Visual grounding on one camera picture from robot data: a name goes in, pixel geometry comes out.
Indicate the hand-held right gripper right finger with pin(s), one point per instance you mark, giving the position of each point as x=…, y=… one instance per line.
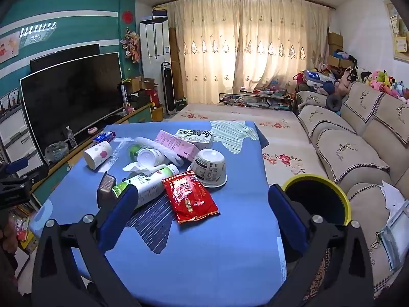
x=287, y=220

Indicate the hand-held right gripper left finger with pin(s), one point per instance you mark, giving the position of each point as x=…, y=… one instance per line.
x=118, y=217

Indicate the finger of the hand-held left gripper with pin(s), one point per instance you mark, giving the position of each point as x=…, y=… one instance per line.
x=19, y=184
x=17, y=163

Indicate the dark grey ribbed device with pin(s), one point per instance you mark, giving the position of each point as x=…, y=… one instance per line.
x=106, y=187

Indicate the yellow rimmed dark trash bin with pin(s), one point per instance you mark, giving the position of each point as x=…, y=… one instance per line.
x=316, y=195

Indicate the green white bottle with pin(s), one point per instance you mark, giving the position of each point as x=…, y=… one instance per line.
x=150, y=187

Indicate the white dotted paper cup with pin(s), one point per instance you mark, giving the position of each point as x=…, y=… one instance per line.
x=97, y=155

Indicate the white plastic jar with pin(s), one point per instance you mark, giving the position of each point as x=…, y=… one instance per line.
x=147, y=158

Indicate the small green container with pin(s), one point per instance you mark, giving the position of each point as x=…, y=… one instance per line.
x=134, y=151

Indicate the red snack packet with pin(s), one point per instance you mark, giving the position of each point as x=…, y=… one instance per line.
x=188, y=196

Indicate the clear plastic bag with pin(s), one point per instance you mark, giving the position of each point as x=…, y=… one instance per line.
x=169, y=158

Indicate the pink carton box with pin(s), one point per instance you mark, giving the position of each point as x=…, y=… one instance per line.
x=175, y=144

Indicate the white instant noodle bowl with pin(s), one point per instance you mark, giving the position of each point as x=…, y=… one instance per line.
x=207, y=169

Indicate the green white carton box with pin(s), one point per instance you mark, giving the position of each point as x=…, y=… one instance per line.
x=195, y=136

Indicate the white drawer unit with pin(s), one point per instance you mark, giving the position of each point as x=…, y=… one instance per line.
x=16, y=128

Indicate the clear plastic bag bowl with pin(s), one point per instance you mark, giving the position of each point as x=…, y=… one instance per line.
x=57, y=153

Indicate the pile of books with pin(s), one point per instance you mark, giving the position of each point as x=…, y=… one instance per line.
x=22, y=230

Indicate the clear water bottle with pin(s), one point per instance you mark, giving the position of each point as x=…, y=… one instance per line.
x=71, y=139

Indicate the blue star print tablecloth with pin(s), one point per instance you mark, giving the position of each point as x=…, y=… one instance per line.
x=223, y=246

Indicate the blue tissue pack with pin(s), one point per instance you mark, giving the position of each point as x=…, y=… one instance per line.
x=103, y=138

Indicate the beige embroidered sofa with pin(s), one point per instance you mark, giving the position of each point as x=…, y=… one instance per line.
x=338, y=153

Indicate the large curved television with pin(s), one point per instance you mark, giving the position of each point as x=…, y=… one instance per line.
x=70, y=96

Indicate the teal yellow television cabinet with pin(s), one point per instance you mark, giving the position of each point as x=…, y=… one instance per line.
x=140, y=115

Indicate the white papers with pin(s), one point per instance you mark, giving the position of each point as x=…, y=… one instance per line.
x=391, y=195

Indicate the clear plastic folder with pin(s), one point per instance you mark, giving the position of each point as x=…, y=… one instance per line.
x=394, y=239

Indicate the small pink box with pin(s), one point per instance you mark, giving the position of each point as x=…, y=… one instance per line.
x=128, y=109

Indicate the yellow bucket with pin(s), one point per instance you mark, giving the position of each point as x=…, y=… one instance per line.
x=156, y=112

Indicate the glass coffee table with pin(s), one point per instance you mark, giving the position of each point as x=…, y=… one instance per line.
x=255, y=100

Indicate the red bag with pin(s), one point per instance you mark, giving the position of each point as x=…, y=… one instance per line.
x=152, y=97

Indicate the grey neck pillow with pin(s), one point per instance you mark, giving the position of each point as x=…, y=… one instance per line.
x=334, y=103

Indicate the small green box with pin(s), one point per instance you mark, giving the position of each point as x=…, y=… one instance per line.
x=180, y=104

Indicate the open cardboard box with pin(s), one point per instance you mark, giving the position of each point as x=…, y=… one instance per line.
x=132, y=85
x=149, y=84

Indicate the grey tower fan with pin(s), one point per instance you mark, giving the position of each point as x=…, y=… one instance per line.
x=168, y=86

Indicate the hanging flower decoration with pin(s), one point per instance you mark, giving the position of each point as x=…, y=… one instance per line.
x=131, y=46

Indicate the brown wooden board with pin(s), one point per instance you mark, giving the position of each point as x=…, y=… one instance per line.
x=176, y=64

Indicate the white standing air conditioner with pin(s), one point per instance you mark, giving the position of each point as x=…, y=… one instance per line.
x=155, y=54

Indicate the stacked cardboard box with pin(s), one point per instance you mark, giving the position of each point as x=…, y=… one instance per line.
x=338, y=61
x=335, y=43

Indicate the pile of plush toys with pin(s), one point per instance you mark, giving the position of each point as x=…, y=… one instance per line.
x=380, y=78

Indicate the cream embroidered curtain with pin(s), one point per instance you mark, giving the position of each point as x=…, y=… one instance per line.
x=201, y=54
x=281, y=48

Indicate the box on air conditioner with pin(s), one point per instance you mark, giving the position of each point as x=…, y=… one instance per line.
x=159, y=12

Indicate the cartoon wall poster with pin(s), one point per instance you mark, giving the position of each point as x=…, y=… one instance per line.
x=9, y=48

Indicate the red round wall decoration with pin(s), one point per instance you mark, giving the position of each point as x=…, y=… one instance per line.
x=127, y=16

